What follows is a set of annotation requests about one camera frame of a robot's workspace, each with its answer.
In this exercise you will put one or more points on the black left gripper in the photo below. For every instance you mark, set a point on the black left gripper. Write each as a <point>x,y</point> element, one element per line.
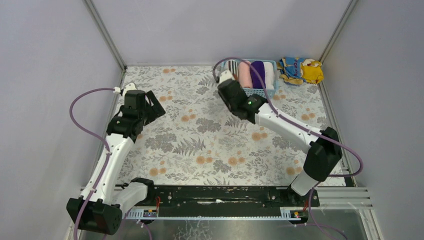
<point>147,108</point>

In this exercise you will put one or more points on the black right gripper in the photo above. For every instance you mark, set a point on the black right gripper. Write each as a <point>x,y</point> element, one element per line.
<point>224,88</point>

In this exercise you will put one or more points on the purple towel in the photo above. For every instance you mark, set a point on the purple towel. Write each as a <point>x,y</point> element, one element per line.
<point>257,73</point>

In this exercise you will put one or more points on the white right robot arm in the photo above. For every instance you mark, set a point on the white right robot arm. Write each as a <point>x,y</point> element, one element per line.
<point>320,146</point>

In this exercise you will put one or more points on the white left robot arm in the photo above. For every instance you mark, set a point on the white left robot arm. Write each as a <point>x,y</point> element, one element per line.
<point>98,208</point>

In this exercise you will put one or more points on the light blue plastic basket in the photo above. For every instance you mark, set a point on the light blue plastic basket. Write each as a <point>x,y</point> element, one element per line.
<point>262,92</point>

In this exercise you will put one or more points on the pink rolled towel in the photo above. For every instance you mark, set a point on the pink rolled towel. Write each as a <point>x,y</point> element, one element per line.
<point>244,75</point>

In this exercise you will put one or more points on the striped rolled towel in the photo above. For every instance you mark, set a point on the striped rolled towel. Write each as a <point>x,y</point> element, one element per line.
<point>231,66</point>

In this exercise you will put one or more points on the white rolled towel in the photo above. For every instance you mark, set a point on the white rolled towel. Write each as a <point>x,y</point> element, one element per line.
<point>269,75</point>

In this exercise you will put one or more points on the floral patterned table mat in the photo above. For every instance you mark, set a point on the floral patterned table mat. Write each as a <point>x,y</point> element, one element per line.
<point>198,141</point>

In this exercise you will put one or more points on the blue yellow cartoon towel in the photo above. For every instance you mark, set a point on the blue yellow cartoon towel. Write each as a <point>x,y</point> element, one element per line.
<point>297,71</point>

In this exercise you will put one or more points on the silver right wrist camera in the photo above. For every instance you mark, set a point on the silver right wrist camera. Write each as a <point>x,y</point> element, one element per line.
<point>224,76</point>

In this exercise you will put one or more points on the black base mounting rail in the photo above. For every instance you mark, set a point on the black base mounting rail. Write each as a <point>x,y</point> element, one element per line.
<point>224,201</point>

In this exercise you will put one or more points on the slotted cable duct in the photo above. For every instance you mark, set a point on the slotted cable duct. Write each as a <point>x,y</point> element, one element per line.
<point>145,214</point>

